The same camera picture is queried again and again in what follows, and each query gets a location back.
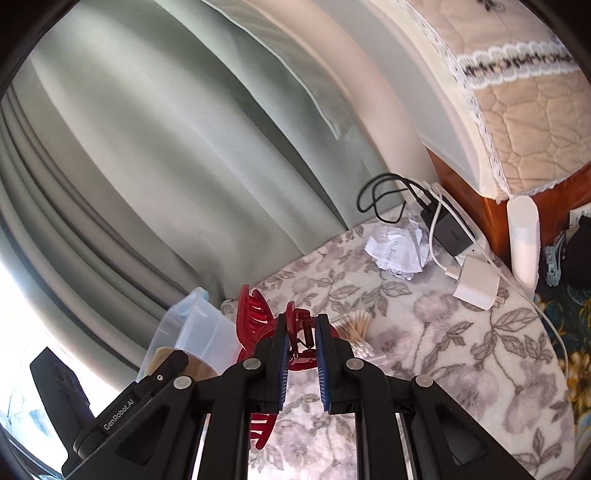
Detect red hair claw clip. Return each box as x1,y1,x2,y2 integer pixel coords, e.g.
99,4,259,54
235,285,322,450

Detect brown packing tape roll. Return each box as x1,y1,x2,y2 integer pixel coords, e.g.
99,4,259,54
144,347,217,381

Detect cotton swab packet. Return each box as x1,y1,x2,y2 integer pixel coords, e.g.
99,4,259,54
332,309,386,365

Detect clear plastic storage bin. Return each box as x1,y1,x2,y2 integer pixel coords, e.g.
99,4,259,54
137,287,242,379

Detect crumpled white paper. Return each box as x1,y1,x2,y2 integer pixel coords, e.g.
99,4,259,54
365,215,432,280

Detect white charger plug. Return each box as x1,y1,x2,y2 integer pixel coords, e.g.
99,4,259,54
454,256,500,310

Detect floral table cloth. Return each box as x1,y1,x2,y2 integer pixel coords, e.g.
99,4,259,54
233,221,575,479

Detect black power adapter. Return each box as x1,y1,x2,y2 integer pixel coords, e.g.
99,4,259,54
434,205,473,257

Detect wooden furniture corner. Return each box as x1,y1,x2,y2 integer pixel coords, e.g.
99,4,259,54
429,152,590,266

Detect white cylinder bottle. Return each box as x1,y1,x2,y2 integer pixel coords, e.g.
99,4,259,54
507,196,541,296

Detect grey green curtain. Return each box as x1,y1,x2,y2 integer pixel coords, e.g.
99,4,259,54
1,1,386,369

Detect beige quilted cover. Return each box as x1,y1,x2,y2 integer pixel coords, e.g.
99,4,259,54
371,1,590,201

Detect black cable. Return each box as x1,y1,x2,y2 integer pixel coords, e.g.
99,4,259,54
355,172,440,222

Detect white cable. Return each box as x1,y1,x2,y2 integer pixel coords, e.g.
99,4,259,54
421,180,570,370

